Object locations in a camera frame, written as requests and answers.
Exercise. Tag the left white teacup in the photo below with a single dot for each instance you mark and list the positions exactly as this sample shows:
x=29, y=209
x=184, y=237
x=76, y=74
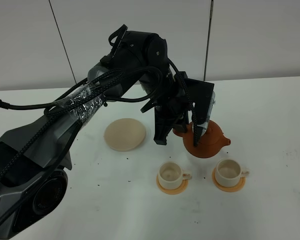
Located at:
x=171, y=175

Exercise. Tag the brown clay teapot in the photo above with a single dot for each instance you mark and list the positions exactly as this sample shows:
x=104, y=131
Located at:
x=208, y=145

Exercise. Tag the white teacup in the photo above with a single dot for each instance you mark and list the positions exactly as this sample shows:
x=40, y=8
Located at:
x=228, y=173
x=171, y=175

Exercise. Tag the right white teacup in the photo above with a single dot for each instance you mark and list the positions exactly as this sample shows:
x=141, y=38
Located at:
x=228, y=173

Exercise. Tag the beige round teapot saucer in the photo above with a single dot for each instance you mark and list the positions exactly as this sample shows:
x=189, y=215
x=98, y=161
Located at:
x=124, y=134

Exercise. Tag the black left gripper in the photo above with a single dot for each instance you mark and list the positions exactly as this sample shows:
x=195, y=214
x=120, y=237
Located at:
x=169, y=101

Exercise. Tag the orange coaster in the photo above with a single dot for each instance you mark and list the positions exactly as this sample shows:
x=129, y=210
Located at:
x=233, y=189
x=176, y=191

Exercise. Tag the left orange coaster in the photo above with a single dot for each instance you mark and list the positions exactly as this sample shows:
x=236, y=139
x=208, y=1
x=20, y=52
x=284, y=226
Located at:
x=176, y=191

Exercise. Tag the right orange coaster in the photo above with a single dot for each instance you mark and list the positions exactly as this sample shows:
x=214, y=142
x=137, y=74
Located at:
x=233, y=189

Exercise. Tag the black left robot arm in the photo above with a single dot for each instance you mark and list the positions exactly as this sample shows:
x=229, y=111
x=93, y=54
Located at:
x=33, y=157

